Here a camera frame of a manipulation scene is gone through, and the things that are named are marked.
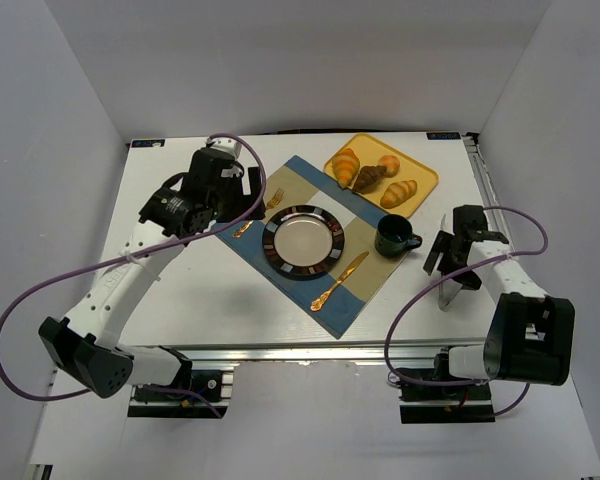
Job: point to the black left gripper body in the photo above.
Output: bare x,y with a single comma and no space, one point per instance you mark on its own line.
247,195

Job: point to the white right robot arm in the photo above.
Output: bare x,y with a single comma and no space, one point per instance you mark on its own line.
530,335

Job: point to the small striped croissant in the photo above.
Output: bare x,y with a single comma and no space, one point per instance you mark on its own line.
398,193

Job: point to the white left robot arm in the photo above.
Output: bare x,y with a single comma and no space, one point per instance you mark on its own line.
85,344

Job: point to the dark green mug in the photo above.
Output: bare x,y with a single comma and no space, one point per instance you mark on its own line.
395,236

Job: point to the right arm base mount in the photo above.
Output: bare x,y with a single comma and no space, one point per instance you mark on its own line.
420,405

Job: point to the metal bread tongs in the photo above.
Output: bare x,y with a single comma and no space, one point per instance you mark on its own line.
448,290

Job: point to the black rimmed beige plate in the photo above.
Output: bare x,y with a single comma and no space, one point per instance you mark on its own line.
303,241

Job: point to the blue beige checked placemat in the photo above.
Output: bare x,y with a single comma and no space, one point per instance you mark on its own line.
304,184

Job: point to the yellow tray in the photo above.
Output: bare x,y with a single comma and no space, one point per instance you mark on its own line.
369,150

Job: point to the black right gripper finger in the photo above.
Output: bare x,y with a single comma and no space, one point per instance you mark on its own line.
440,247
466,278

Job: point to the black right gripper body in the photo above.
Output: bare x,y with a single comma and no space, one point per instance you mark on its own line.
453,250

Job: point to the aluminium table frame rail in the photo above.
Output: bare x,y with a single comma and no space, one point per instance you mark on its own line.
211,299

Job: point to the gold knife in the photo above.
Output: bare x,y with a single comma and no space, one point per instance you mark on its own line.
319,302

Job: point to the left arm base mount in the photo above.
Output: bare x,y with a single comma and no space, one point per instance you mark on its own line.
206,396

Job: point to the chocolate croissant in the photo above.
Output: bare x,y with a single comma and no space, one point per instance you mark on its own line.
367,178

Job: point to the gold fork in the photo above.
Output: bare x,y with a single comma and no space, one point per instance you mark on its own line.
271,203

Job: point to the large striped croissant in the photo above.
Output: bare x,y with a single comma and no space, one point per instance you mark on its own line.
345,166

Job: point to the small round bun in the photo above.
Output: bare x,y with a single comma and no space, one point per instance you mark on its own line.
391,165

